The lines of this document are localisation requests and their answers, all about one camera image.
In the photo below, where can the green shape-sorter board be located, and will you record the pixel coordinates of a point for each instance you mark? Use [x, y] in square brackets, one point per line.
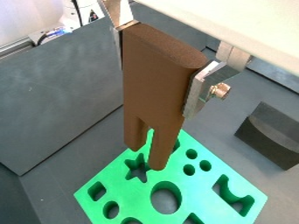
[196, 190]

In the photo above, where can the brown two-pronged peg object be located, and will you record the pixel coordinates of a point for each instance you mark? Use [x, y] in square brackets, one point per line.
[157, 67]

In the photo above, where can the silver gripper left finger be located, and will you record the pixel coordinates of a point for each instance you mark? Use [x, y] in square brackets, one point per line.
[117, 10]

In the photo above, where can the dark grey block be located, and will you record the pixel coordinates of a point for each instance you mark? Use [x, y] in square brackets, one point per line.
[271, 133]

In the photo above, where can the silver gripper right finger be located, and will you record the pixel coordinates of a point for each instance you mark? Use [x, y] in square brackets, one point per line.
[207, 81]

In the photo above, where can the grey raised panel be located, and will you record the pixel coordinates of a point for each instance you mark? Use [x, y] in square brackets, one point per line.
[57, 89]

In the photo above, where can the aluminium rail with cables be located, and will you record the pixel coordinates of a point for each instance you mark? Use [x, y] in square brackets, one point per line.
[30, 22]

